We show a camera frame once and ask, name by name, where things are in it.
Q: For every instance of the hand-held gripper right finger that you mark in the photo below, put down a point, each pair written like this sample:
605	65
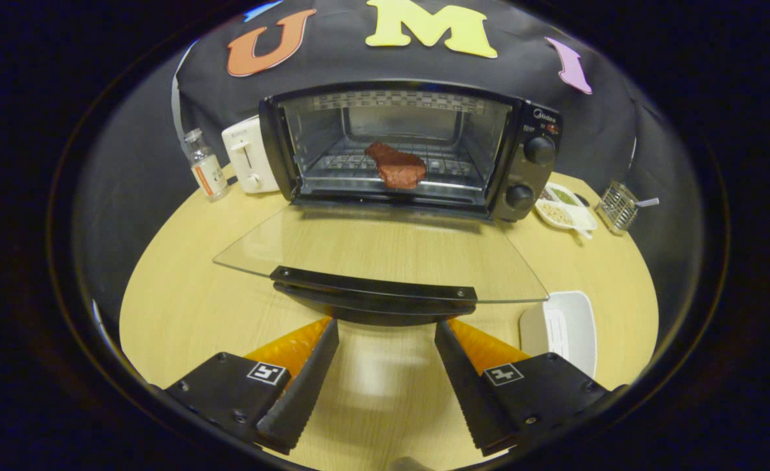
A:
473	386

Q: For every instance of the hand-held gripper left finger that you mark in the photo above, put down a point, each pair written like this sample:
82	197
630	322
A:
303	386

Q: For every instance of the black toaster oven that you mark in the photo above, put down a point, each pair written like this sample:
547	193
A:
522	173

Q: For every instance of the brown meat steak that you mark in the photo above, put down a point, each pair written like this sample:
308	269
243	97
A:
398	170

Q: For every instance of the white bread toaster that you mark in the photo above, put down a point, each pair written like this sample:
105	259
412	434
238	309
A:
247	157

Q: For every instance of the white plastic tray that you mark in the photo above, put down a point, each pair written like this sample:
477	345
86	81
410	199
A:
568	327

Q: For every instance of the white divided grain tray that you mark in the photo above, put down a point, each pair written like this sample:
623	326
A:
558	212

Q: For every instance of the black table grommet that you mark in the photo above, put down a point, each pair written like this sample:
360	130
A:
582	200

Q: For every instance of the small glass bottle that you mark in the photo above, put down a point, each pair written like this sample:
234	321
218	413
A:
208	173

